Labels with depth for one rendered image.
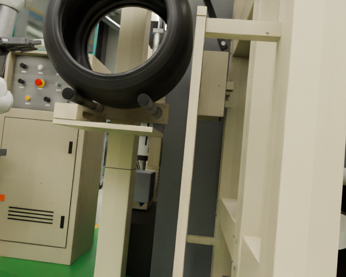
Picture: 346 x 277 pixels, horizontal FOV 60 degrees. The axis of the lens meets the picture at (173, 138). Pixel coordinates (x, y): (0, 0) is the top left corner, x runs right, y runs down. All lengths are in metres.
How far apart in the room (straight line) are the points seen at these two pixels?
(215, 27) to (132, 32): 0.99
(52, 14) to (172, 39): 0.45
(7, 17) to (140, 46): 0.76
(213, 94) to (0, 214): 1.46
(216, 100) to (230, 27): 0.79
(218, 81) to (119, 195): 0.71
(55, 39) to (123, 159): 0.61
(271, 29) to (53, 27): 0.84
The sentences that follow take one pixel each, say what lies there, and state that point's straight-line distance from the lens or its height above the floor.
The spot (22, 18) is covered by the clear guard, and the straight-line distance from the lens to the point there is 2.25.
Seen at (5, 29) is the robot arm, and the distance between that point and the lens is 1.91.
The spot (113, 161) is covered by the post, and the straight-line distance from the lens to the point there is 1.46.
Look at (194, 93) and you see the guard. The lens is 0.55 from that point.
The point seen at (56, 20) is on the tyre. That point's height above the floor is 1.16.
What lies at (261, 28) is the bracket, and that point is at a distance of 0.62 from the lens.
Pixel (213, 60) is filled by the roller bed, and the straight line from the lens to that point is 1.41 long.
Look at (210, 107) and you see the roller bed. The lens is 1.36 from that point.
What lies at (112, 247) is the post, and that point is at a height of 0.25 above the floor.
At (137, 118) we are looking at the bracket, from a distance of 1.42.
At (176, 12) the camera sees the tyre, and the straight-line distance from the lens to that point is 1.15.
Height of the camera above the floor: 0.72
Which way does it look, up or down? 3 degrees up
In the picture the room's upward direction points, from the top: 5 degrees clockwise
